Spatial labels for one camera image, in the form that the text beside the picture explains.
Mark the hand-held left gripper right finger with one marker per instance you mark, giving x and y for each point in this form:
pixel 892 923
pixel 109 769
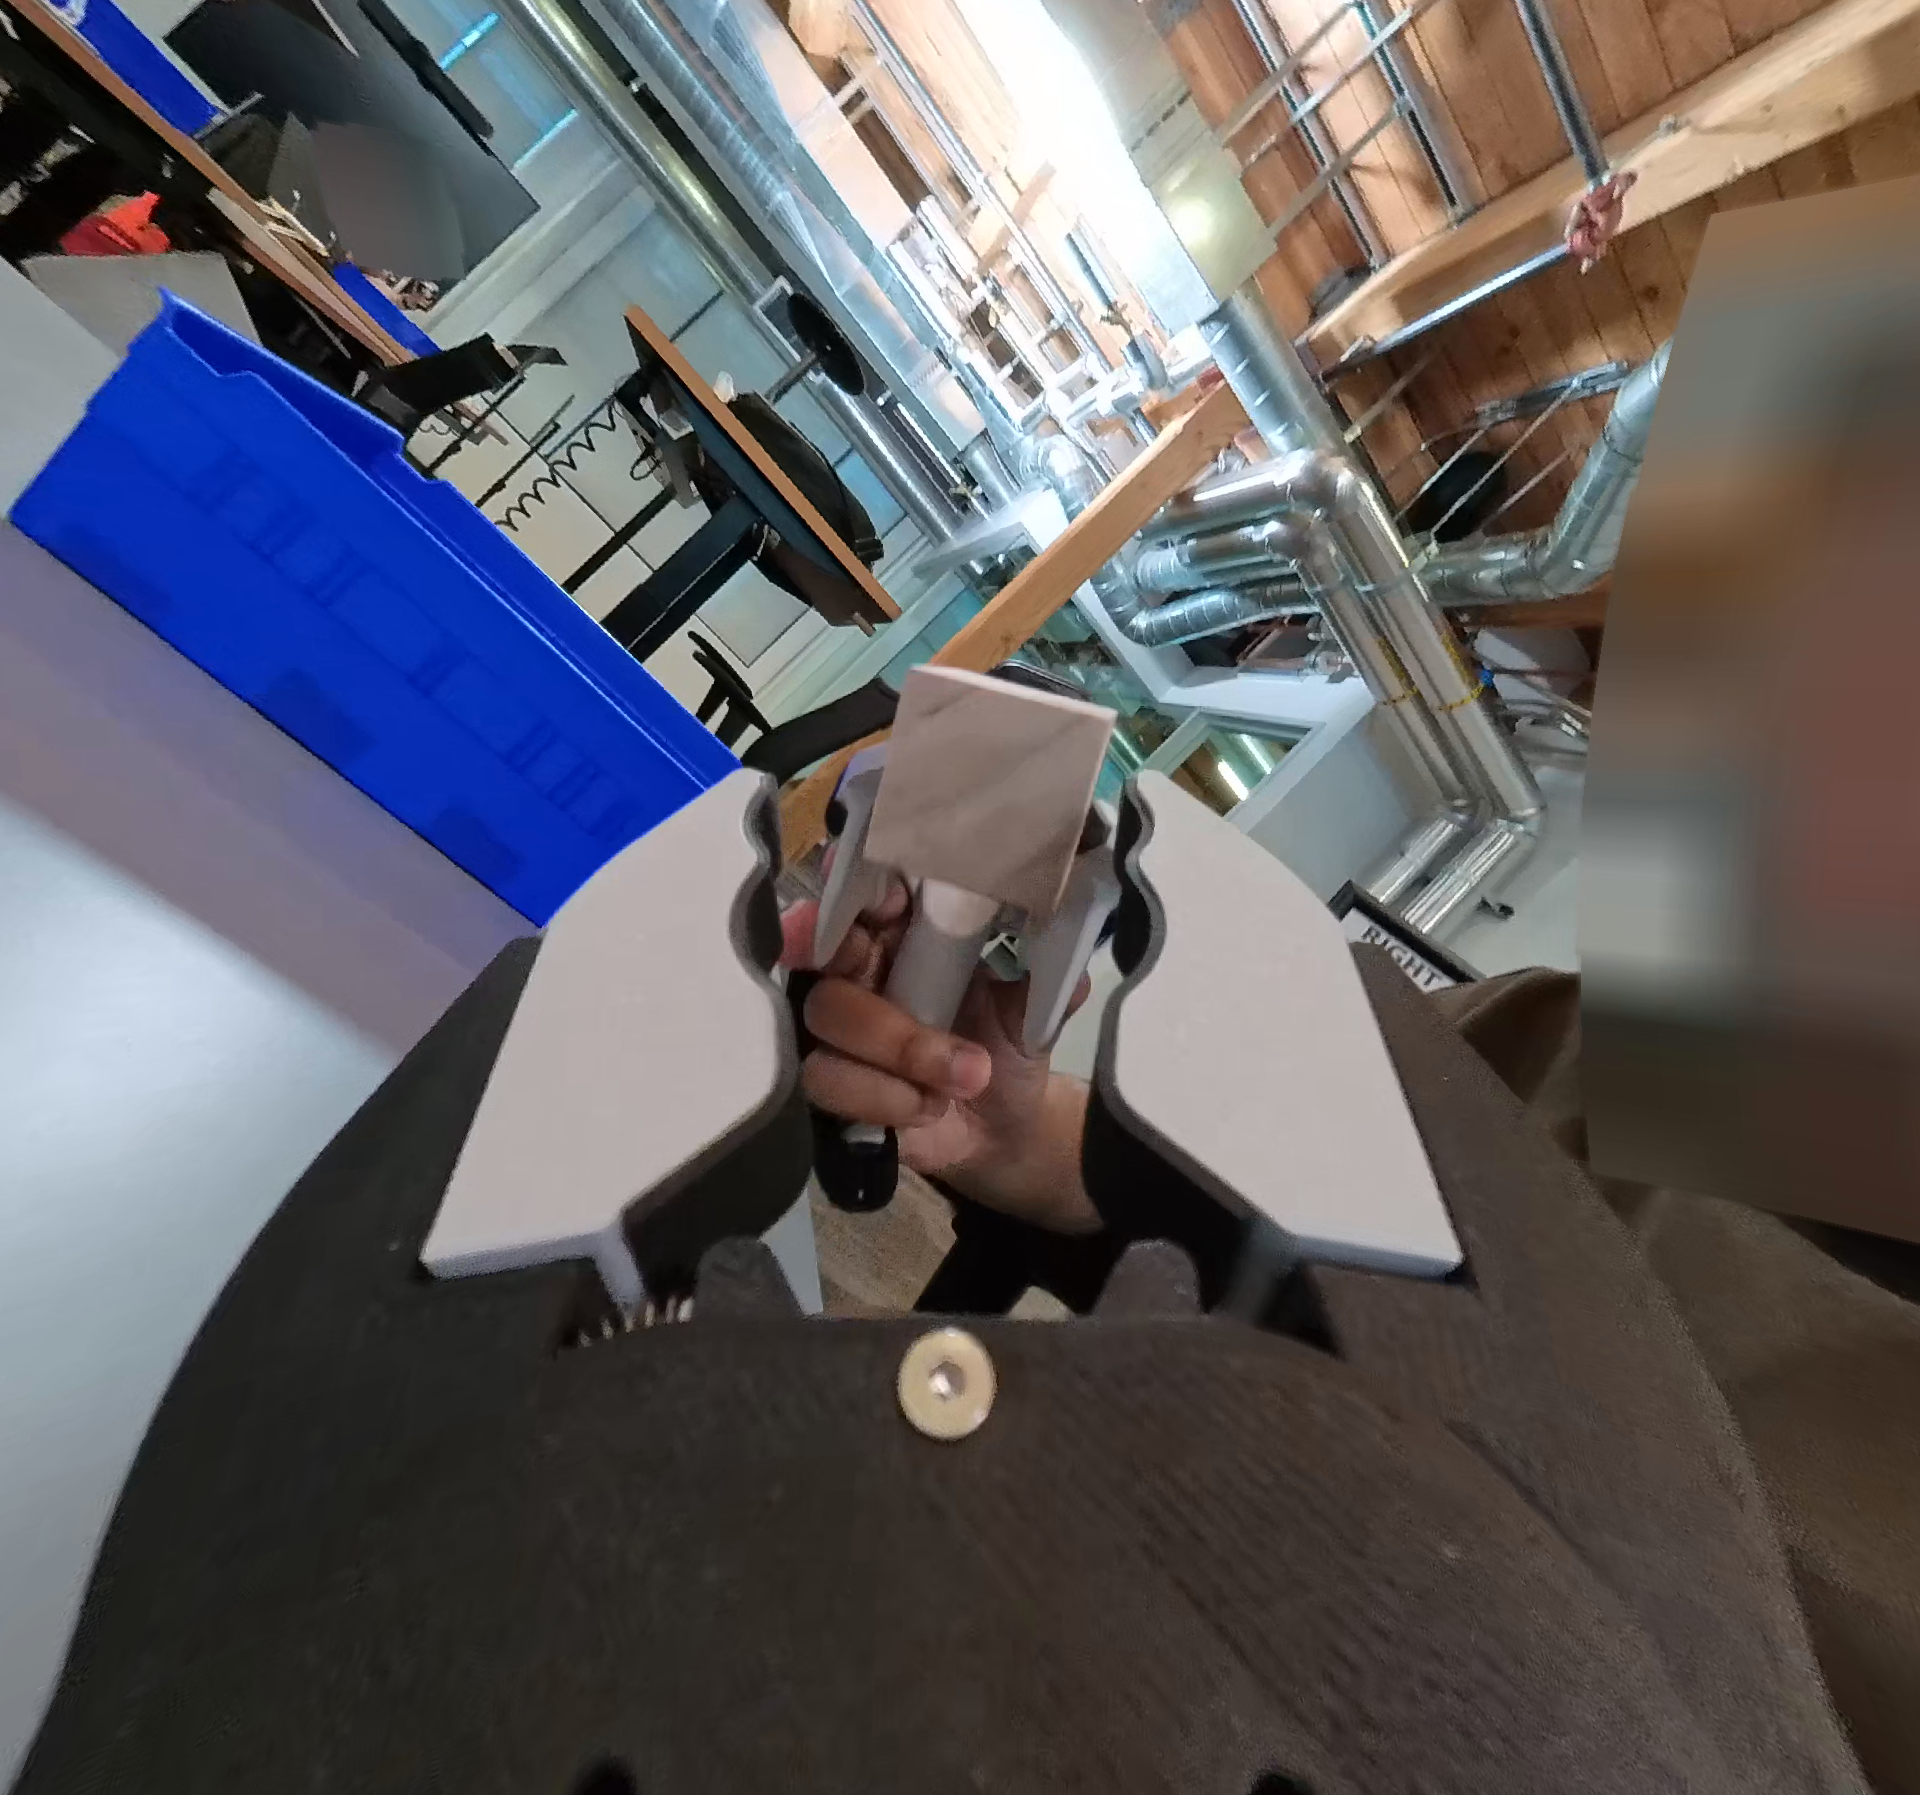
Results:
pixel 1290 1089

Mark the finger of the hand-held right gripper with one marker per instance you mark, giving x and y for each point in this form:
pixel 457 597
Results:
pixel 847 864
pixel 1072 957

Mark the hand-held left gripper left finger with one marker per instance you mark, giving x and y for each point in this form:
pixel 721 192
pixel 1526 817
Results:
pixel 630 1074

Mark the blue striped wooden cube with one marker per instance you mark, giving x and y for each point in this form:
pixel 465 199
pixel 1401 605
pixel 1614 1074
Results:
pixel 990 789

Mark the blue plastic bin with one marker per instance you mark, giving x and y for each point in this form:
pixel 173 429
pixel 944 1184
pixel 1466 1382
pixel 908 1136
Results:
pixel 141 55
pixel 382 301
pixel 331 594

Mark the wood-edged background desk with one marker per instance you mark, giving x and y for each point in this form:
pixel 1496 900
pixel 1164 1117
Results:
pixel 196 169
pixel 736 475

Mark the grey desk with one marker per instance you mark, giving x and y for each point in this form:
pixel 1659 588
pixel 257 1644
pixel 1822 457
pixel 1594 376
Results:
pixel 150 1074

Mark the person's right hand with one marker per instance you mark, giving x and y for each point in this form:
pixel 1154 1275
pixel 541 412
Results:
pixel 990 1121

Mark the black office chair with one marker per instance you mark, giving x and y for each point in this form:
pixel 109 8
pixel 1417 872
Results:
pixel 449 379
pixel 780 730

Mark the black framed sign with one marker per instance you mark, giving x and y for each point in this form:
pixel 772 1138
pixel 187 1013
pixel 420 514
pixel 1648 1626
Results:
pixel 1403 948

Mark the black bag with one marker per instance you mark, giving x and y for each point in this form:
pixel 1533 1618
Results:
pixel 803 475

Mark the silver pipe cluster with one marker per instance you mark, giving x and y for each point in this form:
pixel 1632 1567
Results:
pixel 1351 566

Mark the black monitor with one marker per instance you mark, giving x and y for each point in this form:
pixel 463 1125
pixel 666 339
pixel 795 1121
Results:
pixel 390 101

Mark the grey leaning panel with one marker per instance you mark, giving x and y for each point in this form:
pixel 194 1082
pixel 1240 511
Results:
pixel 135 295

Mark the orange traffic cone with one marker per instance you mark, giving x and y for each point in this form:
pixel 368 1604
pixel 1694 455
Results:
pixel 112 226

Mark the wooden post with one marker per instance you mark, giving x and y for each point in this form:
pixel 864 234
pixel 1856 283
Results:
pixel 1080 535

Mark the silver ventilation duct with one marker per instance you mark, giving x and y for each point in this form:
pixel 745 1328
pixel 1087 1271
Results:
pixel 720 101

